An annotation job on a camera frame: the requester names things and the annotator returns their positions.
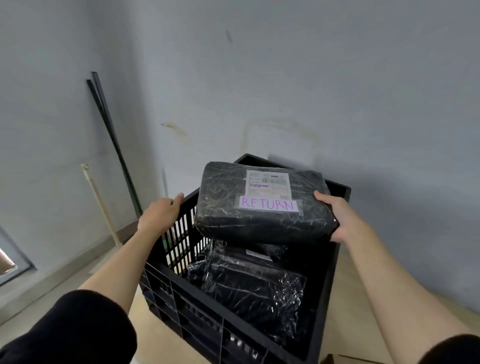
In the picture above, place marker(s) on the person's right hand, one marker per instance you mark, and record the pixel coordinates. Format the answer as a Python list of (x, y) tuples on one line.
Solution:
[(348, 221)]

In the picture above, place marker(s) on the person's left hand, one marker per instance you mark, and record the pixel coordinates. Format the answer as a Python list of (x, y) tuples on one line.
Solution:
[(159, 215)]

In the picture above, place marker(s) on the large black parcel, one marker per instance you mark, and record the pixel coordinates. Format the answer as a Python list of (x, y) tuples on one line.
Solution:
[(262, 228)]

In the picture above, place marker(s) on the grey labelled parcel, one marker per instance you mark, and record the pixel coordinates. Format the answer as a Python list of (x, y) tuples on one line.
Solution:
[(258, 255)]

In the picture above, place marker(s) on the black parcels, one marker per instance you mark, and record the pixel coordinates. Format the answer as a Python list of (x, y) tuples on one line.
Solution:
[(255, 292)]

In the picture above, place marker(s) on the black plastic crate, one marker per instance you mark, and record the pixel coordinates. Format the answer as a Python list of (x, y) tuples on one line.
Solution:
[(232, 330)]

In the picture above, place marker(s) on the person's right forearm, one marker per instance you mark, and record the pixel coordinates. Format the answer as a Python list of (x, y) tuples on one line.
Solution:
[(405, 300)]

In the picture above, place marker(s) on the person's left forearm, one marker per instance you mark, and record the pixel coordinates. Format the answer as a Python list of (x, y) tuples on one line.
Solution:
[(120, 270)]

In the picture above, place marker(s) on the beige wooden stick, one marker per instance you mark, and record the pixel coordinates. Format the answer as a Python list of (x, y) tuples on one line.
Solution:
[(101, 206)]

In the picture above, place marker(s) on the black metal rod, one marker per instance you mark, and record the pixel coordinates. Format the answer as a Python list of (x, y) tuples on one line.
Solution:
[(112, 138), (103, 99)]

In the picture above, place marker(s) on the grey window frame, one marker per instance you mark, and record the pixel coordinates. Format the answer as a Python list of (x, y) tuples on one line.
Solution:
[(18, 258)]

